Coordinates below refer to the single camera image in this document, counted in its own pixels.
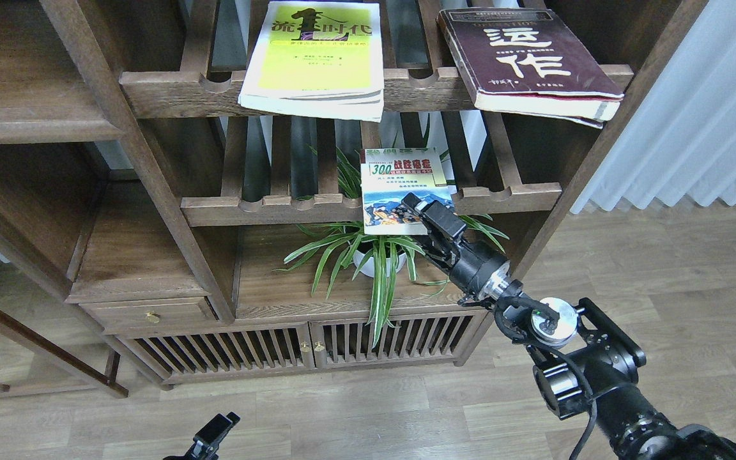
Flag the green spider plant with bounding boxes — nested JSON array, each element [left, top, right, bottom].
[[275, 114, 509, 349]]

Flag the dark maroon cover book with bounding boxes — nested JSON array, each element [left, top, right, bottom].
[[437, 8, 624, 128]]

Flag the right slatted cabinet door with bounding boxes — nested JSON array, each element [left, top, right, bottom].
[[309, 310, 487, 369]]

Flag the wooden drawer with brass knob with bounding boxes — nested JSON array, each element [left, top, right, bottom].
[[79, 296, 216, 333]]

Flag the white book with colourful picture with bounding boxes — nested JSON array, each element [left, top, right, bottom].
[[360, 148, 456, 235]]

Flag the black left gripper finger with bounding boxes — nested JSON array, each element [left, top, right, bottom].
[[193, 411, 241, 456]]

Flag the yellow green cover book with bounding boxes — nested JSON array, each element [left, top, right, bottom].
[[238, 1, 385, 122]]

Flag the white pleated curtain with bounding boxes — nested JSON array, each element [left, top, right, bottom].
[[571, 1, 736, 213]]

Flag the white plant pot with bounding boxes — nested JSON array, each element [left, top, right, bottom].
[[352, 235, 408, 277]]

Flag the dark wooden bookshelf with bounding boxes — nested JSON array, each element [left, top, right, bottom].
[[0, 1, 706, 398]]

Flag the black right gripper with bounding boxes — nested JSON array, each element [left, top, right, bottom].
[[401, 194, 509, 301]]

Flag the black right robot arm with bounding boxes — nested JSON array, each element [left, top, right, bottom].
[[402, 194, 736, 459]]

